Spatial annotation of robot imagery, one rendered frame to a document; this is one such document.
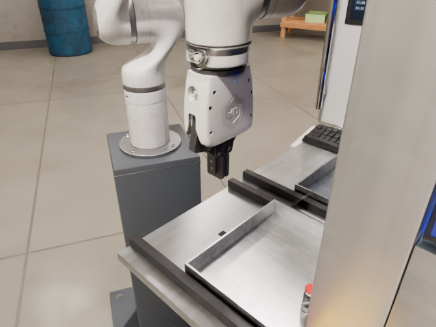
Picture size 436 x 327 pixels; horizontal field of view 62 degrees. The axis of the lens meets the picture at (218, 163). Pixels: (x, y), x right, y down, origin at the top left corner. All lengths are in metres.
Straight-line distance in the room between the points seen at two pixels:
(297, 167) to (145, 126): 0.44
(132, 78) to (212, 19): 0.60
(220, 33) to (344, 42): 0.95
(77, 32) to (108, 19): 5.06
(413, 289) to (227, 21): 0.32
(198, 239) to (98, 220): 1.58
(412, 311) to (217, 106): 0.31
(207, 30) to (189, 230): 0.45
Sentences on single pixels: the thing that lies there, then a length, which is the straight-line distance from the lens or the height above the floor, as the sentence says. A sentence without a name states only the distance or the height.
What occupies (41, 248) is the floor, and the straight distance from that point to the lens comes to 2.22.
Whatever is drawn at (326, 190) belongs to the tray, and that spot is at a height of 0.88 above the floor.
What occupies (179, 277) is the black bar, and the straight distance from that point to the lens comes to 0.65.
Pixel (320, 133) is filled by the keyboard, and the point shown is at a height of 0.83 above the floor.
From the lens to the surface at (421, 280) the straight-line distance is 0.30.
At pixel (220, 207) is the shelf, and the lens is 0.83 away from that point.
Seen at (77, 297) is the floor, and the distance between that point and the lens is 1.90.
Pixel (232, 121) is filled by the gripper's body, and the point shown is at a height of 1.18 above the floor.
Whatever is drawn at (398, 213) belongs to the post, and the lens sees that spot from 0.27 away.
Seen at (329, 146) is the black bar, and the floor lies 0.89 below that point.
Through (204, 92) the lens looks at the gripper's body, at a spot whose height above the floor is 1.23.
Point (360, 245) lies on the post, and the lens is 0.30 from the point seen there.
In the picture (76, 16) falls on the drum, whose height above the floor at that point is 0.55.
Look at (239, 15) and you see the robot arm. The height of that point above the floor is 1.32.
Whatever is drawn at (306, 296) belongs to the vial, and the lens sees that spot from 0.62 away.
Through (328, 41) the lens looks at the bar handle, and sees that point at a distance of 1.31.
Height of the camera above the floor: 1.38
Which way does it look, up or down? 30 degrees down
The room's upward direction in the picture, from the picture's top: straight up
